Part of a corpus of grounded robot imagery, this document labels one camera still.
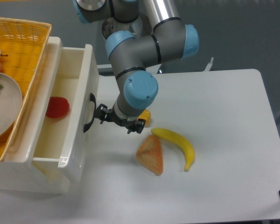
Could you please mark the yellow woven basket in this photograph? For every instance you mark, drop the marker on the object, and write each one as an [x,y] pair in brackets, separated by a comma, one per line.
[22,43]

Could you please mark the orange toy bread slice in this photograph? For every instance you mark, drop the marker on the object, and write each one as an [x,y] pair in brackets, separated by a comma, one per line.
[149,155]

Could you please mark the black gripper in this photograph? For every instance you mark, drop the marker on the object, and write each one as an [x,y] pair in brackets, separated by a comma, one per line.
[109,115]

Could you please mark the red toy bell pepper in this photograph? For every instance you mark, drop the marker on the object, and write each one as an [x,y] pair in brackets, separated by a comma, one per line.
[58,107]

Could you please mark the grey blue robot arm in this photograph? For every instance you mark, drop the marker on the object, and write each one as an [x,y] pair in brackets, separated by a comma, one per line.
[130,56]

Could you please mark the white drawer cabinet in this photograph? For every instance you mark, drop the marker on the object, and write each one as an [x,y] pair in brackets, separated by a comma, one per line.
[17,172]

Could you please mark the yellow toy bell pepper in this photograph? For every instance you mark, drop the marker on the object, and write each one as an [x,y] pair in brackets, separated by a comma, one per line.
[146,116]

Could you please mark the white metal frame bracket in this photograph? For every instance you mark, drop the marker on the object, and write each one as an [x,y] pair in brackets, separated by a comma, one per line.
[209,65]

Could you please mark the yellow toy banana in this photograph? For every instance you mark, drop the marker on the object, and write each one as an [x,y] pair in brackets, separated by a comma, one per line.
[180,141]

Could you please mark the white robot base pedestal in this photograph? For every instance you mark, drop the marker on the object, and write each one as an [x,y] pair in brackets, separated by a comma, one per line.
[139,27]

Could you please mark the grey plate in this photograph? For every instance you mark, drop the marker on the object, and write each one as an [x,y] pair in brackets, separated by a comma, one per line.
[10,102]

